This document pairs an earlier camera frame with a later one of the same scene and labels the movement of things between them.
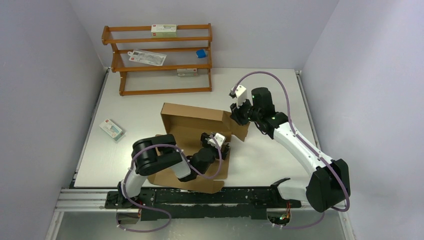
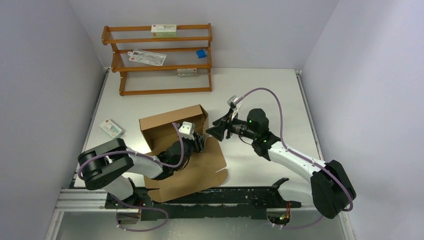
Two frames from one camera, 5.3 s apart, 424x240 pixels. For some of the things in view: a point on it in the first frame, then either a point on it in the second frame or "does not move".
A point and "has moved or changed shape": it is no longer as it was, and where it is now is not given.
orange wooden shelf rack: (153, 60) does not move
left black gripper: (205, 143) -> (199, 141)
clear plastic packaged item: (147, 57) does not move
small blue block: (201, 53) does not move
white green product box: (163, 30) does not move
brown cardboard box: (186, 124) has moved or changed shape
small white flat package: (112, 129) does not move
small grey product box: (192, 72) does not move
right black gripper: (236, 113) -> (218, 131)
